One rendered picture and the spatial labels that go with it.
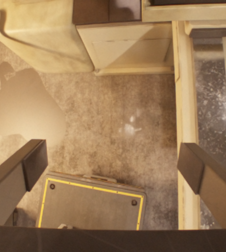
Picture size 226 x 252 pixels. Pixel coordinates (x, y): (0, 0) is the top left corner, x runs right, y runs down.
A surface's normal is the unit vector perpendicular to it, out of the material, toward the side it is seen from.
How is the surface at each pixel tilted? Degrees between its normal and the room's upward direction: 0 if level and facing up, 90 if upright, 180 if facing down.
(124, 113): 0
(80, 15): 0
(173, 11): 90
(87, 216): 0
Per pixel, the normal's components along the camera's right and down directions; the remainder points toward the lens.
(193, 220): -0.11, -0.12
